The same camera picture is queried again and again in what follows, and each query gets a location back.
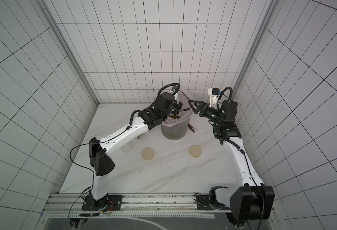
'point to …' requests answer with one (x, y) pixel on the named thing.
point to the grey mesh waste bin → (177, 127)
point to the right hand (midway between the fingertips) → (193, 100)
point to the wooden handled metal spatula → (191, 128)
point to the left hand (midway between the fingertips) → (172, 101)
